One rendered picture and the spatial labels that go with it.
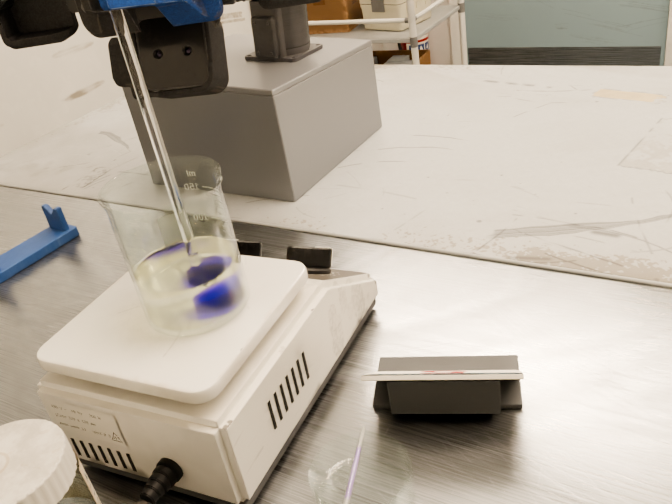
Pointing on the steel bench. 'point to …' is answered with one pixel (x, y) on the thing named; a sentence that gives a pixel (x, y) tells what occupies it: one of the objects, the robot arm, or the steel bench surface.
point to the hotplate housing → (267, 408)
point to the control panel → (334, 274)
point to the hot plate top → (119, 356)
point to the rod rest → (38, 244)
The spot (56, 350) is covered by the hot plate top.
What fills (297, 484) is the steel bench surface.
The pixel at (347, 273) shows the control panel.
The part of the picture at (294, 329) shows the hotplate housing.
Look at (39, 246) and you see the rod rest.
